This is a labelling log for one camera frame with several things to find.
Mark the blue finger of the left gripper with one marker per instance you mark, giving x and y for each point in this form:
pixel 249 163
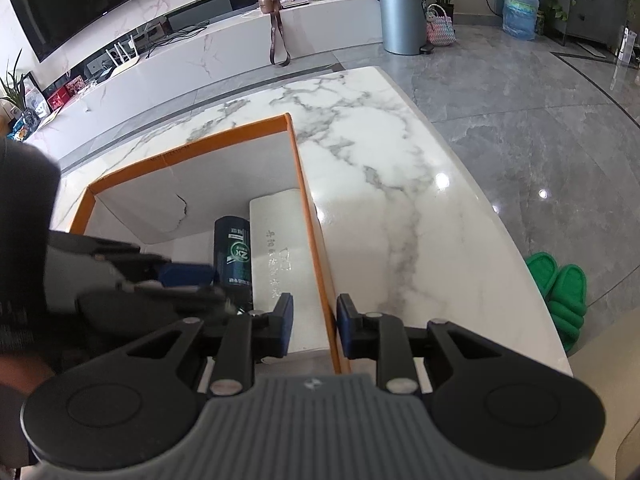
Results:
pixel 186 274

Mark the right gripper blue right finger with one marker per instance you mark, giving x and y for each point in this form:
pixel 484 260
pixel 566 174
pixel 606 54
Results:
pixel 381 338

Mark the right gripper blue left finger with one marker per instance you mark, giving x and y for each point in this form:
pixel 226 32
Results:
pixel 244 341

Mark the orange cardboard box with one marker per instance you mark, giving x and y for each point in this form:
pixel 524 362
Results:
pixel 169 203

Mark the dark green shampoo bottle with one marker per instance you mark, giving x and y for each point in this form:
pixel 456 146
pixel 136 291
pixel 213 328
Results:
pixel 232 259

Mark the white long rectangular case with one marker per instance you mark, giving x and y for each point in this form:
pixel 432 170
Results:
pixel 282 262

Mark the green slippers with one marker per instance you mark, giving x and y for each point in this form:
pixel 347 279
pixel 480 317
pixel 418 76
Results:
pixel 564 290

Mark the potted grass plant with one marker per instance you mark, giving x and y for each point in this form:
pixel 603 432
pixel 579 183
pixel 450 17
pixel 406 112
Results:
pixel 13 88

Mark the white wifi router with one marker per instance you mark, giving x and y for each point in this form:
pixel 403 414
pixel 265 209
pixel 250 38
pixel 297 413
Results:
pixel 123 54

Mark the woven pastel handbag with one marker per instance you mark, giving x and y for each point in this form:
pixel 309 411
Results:
pixel 439 27

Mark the grey metal trash bin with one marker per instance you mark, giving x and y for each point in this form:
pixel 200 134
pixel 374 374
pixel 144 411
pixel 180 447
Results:
pixel 404 27

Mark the blue water jug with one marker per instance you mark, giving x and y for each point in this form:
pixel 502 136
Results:
pixel 519 18

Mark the dark grey cabinet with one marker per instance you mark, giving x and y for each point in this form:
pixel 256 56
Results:
pixel 599 21

